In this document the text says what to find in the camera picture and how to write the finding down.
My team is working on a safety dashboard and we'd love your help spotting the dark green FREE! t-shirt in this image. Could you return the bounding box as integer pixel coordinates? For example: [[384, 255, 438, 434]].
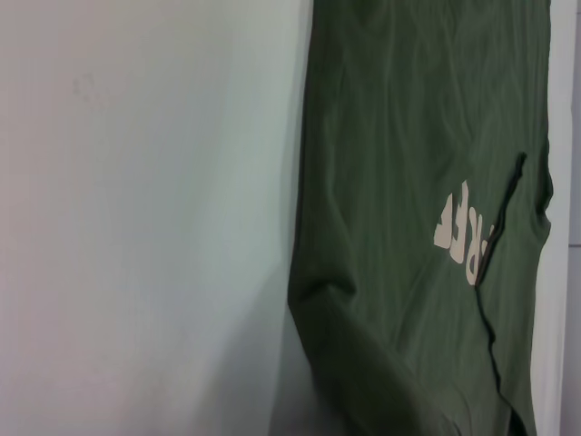
[[286, 0, 556, 436]]

